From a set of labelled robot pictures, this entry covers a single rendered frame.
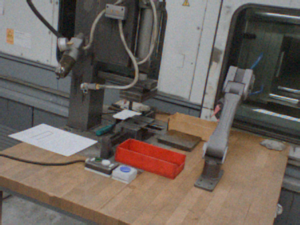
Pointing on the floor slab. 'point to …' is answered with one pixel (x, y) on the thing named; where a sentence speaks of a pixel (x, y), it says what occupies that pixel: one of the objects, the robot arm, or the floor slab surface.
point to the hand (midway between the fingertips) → (214, 118)
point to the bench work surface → (152, 187)
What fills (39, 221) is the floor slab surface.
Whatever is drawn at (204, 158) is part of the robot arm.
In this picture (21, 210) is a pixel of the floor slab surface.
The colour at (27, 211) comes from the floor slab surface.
